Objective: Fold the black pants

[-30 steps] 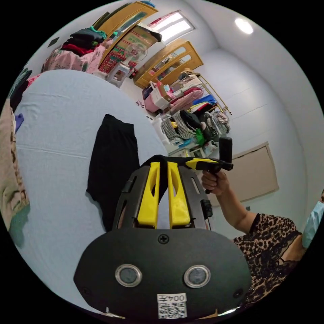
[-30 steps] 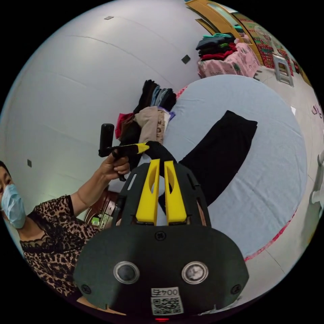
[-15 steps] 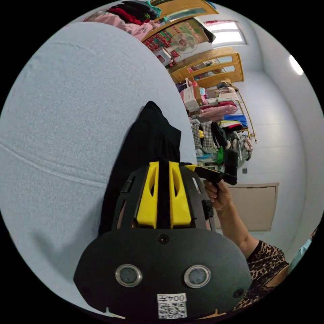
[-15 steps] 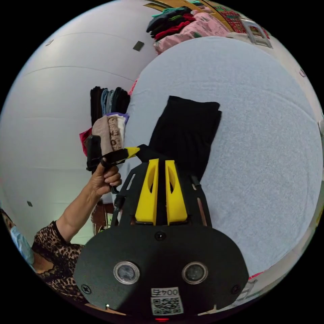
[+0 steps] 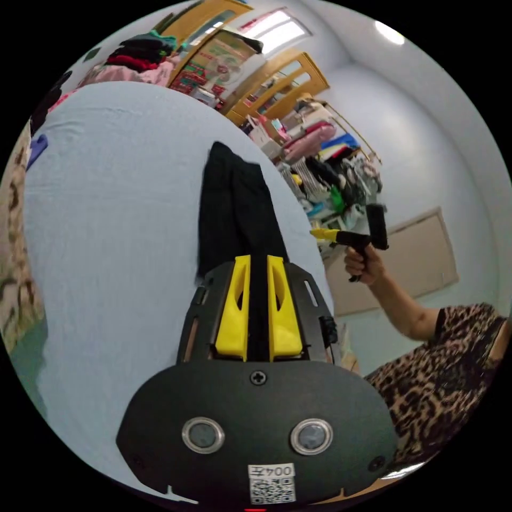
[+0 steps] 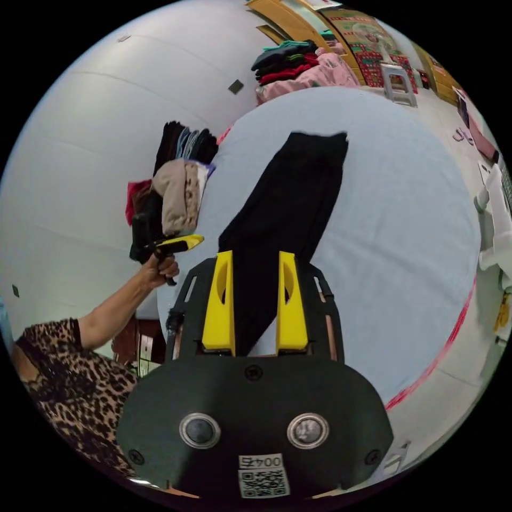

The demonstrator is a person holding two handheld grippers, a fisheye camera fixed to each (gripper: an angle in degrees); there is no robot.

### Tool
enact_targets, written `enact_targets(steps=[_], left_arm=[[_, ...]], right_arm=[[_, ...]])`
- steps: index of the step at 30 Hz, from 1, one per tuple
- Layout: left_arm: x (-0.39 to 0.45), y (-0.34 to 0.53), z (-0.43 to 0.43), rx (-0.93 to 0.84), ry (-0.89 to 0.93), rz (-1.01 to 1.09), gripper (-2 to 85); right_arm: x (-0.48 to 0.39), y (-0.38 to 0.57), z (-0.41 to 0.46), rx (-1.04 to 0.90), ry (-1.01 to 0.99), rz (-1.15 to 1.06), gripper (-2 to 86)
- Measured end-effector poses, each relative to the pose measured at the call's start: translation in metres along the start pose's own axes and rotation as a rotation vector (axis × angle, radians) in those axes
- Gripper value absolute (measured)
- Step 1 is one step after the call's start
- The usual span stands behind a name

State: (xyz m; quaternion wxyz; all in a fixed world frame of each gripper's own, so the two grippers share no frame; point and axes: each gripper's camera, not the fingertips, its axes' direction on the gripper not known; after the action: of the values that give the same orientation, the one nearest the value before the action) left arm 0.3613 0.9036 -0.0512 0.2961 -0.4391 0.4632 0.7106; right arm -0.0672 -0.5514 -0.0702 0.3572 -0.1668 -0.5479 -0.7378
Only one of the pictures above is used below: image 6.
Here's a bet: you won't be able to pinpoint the pile of clothes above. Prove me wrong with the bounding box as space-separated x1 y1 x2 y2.
251 39 322 87
125 119 220 237

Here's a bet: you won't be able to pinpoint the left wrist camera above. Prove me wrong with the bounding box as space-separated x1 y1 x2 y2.
132 213 148 257

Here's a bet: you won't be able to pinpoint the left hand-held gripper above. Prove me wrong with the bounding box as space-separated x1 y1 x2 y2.
129 223 205 287

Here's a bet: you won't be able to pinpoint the person's body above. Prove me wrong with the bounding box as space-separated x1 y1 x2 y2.
12 318 140 479

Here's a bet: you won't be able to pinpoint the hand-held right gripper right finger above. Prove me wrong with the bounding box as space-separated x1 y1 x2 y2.
276 251 309 355

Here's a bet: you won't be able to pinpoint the brown wooden cabinet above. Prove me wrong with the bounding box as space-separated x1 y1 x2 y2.
111 316 167 378

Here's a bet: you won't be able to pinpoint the wooden cupboard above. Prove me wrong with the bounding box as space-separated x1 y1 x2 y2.
246 0 335 45

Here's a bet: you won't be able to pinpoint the person's left forearm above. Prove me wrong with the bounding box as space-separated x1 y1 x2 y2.
78 276 157 353

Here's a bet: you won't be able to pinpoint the pink quilt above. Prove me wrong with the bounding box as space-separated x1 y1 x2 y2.
255 51 362 106

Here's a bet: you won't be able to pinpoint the white plastic stool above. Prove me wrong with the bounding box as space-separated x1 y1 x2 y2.
380 63 419 109

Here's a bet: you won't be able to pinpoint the person's left hand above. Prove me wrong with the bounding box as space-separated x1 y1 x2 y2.
138 254 180 291

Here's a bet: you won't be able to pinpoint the black pants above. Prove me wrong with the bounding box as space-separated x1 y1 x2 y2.
218 131 349 357

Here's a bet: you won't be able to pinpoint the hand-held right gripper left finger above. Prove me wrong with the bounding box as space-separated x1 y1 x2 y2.
202 250 236 356

